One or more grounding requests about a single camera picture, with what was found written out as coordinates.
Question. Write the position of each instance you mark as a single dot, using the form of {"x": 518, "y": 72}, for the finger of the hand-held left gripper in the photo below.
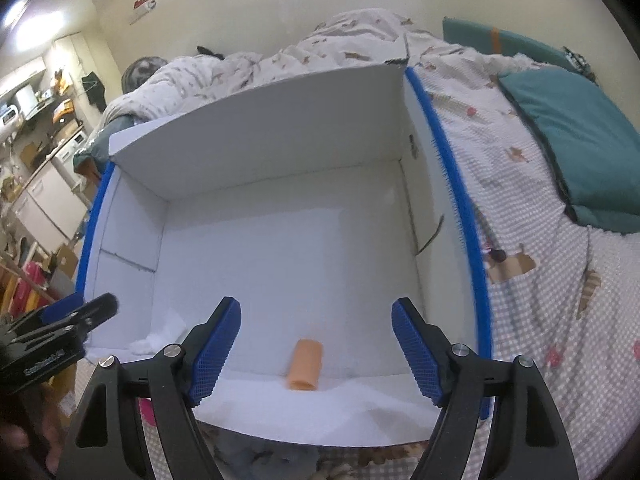
{"x": 97, "y": 309}
{"x": 62, "y": 308}

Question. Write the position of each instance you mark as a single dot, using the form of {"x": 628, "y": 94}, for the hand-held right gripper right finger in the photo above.
{"x": 417, "y": 355}

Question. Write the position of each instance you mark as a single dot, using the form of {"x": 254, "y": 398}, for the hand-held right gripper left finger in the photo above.
{"x": 215, "y": 355}

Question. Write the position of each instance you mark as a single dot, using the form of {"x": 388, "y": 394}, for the white cotton wad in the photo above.
{"x": 162, "y": 332}

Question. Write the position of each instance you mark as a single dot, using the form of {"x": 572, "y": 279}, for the orange foam cylinder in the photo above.
{"x": 304, "y": 365}

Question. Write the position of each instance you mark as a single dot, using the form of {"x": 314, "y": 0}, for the white cardboard box blue edges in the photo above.
{"x": 300, "y": 255}

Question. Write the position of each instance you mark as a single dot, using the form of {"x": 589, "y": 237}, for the person's left hand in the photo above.
{"x": 52, "y": 420}

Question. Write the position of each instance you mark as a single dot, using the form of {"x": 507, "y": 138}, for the pink storage case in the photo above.
{"x": 20, "y": 287}

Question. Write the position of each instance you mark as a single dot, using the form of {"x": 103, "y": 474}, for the white kitchen cabinet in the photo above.
{"x": 47, "y": 205}

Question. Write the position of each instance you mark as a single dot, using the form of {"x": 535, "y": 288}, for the teal bed end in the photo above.
{"x": 95, "y": 147}

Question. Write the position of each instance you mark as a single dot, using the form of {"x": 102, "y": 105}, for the checked printed bed sheet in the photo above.
{"x": 530, "y": 220}

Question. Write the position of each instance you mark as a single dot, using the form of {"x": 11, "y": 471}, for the orange box on shelf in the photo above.
{"x": 63, "y": 110}

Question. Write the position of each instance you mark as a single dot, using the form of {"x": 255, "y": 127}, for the white water heater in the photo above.
{"x": 15, "y": 102}

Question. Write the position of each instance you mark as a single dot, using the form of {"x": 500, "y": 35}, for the black hanging garment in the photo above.
{"x": 94, "y": 91}

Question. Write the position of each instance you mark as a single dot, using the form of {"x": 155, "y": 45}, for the grey plush toy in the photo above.
{"x": 140, "y": 71}

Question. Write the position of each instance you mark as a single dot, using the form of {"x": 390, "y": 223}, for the teal pillow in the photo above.
{"x": 575, "y": 145}

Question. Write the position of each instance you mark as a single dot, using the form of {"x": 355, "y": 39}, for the black cloth item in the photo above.
{"x": 209, "y": 51}

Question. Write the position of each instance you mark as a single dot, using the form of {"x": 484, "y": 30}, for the printed white duvet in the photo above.
{"x": 280, "y": 62}

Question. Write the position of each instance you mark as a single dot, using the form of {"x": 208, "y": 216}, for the teal headboard cushion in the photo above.
{"x": 475, "y": 35}

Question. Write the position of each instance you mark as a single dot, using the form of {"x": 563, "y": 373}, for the black and white patterned item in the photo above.
{"x": 580, "y": 64}

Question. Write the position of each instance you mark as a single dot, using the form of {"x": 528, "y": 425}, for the red and white wall hook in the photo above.
{"x": 142, "y": 7}

